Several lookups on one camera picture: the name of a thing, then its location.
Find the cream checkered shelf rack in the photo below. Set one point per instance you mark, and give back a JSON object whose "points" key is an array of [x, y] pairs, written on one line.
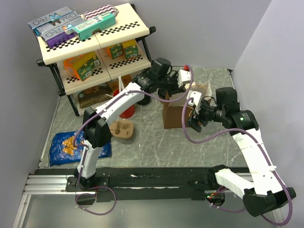
{"points": [[128, 26]]}

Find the blue Doritos chip bag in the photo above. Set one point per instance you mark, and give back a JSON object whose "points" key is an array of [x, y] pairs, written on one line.
{"points": [[62, 150]]}

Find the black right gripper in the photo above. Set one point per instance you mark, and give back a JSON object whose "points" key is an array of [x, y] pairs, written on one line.
{"points": [[193, 122]]}

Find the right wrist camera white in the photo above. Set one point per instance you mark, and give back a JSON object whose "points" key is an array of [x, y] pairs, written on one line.
{"points": [[195, 99]]}

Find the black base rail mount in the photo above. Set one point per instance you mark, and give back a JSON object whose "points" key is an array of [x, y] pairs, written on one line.
{"points": [[147, 183]]}

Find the green orange snack box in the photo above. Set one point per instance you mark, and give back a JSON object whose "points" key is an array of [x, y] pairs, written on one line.
{"points": [[90, 61], [85, 71]]}

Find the brown pulp cup carrier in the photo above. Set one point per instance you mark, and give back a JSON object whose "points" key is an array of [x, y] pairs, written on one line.
{"points": [[122, 129]]}

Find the brown paper takeout bag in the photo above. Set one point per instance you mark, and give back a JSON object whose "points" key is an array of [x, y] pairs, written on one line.
{"points": [[172, 112]]}

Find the red ribbed plastic cup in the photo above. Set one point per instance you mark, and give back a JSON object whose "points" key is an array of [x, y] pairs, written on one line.
{"points": [[128, 113]]}

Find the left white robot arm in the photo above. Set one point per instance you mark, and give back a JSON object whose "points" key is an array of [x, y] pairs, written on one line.
{"points": [[96, 122]]}

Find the brown snack bag lower shelf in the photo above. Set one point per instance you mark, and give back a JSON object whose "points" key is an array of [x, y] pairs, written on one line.
{"points": [[94, 95]]}

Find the black coffee cup lids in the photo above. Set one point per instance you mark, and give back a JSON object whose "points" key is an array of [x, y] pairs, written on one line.
{"points": [[144, 102]]}

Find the purple wavy pouch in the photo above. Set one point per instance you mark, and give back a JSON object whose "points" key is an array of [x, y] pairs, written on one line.
{"points": [[105, 8]]}

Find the silver RO foil box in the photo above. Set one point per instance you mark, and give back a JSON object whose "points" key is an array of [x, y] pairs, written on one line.
{"points": [[52, 20]]}

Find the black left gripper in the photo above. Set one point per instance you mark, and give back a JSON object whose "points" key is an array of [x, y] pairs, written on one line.
{"points": [[177, 89]]}

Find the white wrapped straw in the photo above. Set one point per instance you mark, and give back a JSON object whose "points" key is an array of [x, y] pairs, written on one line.
{"points": [[120, 84]]}

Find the purple RO foil box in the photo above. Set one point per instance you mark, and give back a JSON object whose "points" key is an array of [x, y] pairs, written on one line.
{"points": [[58, 35]]}

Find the teal foil box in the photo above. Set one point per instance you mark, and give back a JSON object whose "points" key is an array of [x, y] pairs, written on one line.
{"points": [[94, 25]]}

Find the brown paper coffee cup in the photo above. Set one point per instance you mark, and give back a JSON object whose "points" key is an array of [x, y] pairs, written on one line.
{"points": [[162, 93]]}

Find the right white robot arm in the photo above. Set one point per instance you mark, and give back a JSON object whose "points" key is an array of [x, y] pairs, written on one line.
{"points": [[266, 192]]}

